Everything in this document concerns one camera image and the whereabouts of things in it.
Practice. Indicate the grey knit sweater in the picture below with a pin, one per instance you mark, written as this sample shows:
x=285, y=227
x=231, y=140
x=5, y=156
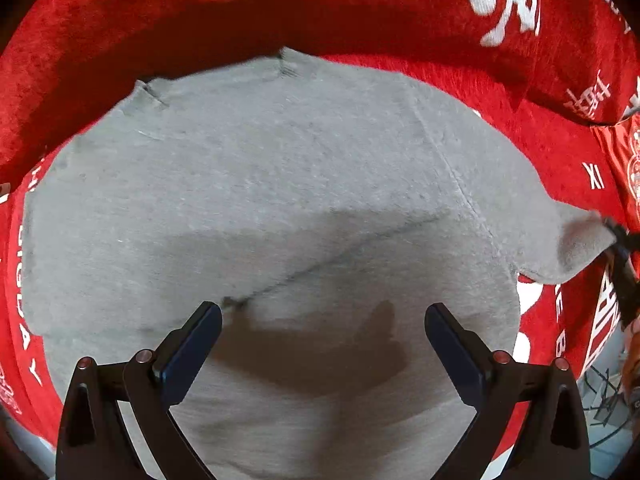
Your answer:
x=280, y=175

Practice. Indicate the red printed sofa cover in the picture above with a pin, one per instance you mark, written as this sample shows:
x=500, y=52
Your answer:
x=165, y=15

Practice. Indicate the red patterned cushion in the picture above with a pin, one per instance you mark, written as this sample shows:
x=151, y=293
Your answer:
x=622, y=160

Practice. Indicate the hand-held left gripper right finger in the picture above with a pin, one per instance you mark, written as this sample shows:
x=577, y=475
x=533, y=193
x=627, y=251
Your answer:
x=452, y=347

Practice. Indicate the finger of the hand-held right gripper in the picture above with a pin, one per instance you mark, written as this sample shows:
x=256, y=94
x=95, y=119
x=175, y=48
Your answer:
x=624, y=265

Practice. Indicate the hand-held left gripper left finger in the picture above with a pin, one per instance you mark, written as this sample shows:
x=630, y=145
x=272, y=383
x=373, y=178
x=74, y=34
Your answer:
x=192, y=347

